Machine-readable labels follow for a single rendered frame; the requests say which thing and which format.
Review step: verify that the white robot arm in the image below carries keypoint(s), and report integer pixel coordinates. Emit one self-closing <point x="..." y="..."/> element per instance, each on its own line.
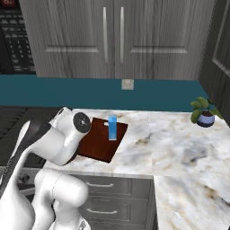
<point x="51" y="140"/>

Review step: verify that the blue milk carton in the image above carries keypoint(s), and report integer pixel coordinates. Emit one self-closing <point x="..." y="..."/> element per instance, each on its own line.
<point x="112" y="128"/>

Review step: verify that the dark red cutting board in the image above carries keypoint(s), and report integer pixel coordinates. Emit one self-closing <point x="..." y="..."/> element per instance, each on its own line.
<point x="100" y="143"/>

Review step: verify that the grey drawer front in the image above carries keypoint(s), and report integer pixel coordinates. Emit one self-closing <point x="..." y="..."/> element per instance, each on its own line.
<point x="112" y="186"/>
<point x="116" y="212"/>

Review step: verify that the potted green plant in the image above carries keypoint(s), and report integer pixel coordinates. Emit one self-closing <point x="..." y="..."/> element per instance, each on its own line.
<point x="205" y="115"/>

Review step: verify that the black hob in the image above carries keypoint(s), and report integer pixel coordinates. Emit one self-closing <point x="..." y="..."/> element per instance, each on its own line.
<point x="15" y="131"/>

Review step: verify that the dark grey tall cupboard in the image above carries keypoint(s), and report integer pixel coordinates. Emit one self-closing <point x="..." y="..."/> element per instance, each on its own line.
<point x="216" y="57"/>

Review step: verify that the black microwave oven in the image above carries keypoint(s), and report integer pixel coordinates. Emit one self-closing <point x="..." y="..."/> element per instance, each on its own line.
<point x="15" y="37"/>

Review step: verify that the white wall socket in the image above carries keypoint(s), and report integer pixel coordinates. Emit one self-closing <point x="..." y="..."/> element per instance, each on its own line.
<point x="128" y="84"/>

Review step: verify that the grey wall cupboard door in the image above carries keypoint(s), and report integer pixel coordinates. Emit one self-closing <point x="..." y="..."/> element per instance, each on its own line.
<point x="161" y="39"/>
<point x="68" y="39"/>

